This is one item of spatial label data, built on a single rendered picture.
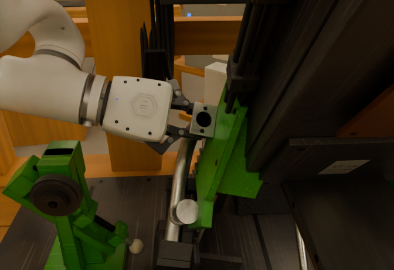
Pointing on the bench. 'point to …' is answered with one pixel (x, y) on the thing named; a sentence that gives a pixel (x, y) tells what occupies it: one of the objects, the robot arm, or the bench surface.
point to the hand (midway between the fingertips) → (197, 122)
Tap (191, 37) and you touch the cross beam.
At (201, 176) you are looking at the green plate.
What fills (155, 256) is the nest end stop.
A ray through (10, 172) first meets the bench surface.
